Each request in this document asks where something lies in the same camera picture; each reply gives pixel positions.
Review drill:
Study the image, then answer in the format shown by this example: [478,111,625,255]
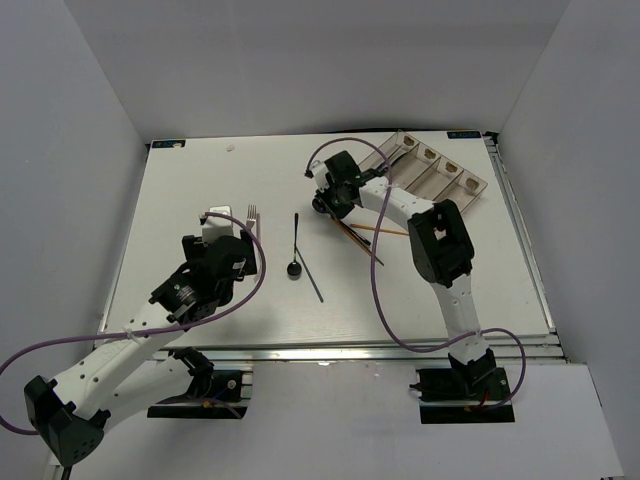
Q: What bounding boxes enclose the orange chopstick crosswise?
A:
[349,223,409,236]

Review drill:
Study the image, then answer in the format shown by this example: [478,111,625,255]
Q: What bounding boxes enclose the orange chopstick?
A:
[334,220,372,256]

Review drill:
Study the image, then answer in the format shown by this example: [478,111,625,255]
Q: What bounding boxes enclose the black steak knife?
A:
[385,152,415,176]

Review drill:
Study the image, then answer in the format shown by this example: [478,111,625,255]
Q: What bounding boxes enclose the black spoon long handle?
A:
[286,213,302,280]

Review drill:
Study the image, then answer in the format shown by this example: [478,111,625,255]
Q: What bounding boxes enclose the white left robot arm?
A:
[24,231,257,468]

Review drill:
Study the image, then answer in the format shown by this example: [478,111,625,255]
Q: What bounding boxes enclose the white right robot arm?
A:
[305,151,496,399]

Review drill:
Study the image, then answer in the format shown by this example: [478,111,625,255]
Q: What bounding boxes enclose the smoky clear divided organizer tray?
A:
[356,130,499,217]

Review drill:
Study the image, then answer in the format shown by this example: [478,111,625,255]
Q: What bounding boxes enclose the right blue corner marker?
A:
[446,130,482,140]

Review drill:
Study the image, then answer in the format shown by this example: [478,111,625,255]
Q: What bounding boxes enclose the blue corner marker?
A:
[446,130,482,140]
[150,139,186,149]

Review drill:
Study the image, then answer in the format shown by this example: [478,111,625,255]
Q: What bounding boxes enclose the left blue corner marker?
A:
[150,139,186,149]

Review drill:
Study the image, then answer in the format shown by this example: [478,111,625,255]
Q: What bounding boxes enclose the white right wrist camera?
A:
[304,159,329,192]

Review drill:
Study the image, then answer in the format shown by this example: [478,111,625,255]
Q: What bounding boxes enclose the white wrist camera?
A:
[201,205,234,245]
[304,159,329,192]

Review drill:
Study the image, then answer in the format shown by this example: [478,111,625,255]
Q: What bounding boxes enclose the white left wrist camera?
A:
[201,205,234,245]

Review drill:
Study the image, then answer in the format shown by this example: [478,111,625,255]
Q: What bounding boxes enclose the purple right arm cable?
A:
[305,137,527,411]

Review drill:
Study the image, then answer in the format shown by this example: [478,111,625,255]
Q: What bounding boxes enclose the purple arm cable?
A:
[0,212,266,436]
[305,137,527,411]

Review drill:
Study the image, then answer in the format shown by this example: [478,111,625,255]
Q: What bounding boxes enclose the green handled fork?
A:
[246,204,260,235]

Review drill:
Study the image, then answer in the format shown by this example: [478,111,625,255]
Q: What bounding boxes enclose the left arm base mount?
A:
[147,347,253,420]

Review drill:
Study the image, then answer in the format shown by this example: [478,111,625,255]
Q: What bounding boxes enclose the aluminium table edge rail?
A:
[92,327,569,364]

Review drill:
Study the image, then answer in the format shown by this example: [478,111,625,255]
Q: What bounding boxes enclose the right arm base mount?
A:
[409,368,515,425]

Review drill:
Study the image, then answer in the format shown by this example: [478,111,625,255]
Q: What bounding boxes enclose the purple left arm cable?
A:
[0,212,266,436]

